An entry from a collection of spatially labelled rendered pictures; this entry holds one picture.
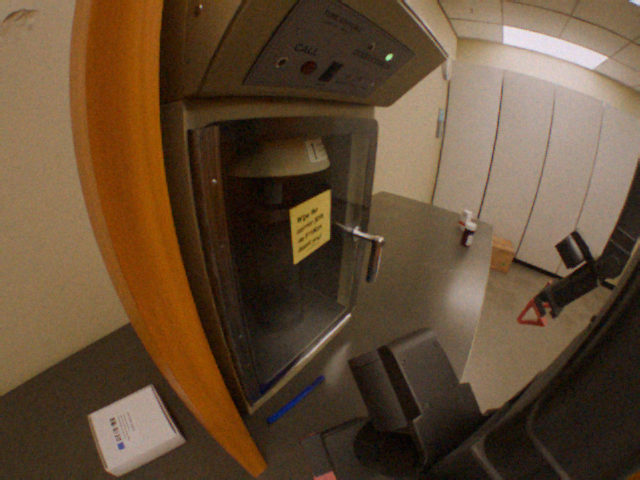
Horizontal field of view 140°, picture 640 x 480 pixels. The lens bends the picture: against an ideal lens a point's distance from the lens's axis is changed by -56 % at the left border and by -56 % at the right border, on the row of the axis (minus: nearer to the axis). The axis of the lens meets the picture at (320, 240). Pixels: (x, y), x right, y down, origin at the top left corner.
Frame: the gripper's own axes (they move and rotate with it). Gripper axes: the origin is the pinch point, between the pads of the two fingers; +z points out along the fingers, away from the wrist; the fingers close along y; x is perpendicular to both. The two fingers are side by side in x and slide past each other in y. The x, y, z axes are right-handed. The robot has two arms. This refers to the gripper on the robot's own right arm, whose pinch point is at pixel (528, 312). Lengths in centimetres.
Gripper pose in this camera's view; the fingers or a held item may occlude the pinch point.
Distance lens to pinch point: 69.8
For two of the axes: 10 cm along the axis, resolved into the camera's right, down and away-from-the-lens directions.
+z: -2.4, 5.4, 8.0
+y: -9.1, 1.6, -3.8
